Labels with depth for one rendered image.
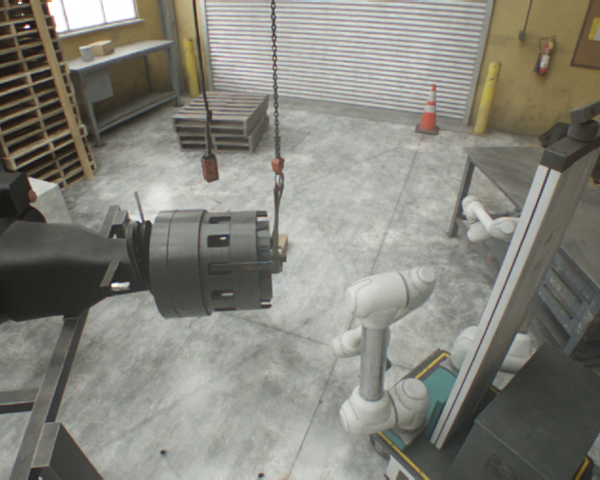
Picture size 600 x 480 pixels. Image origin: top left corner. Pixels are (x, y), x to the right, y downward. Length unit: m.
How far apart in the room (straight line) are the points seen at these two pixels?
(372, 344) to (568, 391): 0.80
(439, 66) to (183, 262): 5.62
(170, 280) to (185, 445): 1.00
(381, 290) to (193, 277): 0.89
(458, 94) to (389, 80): 1.12
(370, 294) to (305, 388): 1.33
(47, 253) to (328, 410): 1.72
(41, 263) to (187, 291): 0.71
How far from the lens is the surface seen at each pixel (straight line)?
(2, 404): 2.19
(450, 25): 6.71
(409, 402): 1.79
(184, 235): 1.89
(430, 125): 6.38
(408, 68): 6.86
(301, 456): 2.37
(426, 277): 1.40
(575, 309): 2.74
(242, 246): 1.85
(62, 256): 2.13
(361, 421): 1.75
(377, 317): 1.39
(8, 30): 4.93
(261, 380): 2.62
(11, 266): 2.22
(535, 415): 1.73
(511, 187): 3.12
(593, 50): 6.95
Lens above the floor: 2.15
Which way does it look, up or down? 36 degrees down
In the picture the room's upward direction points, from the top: straight up
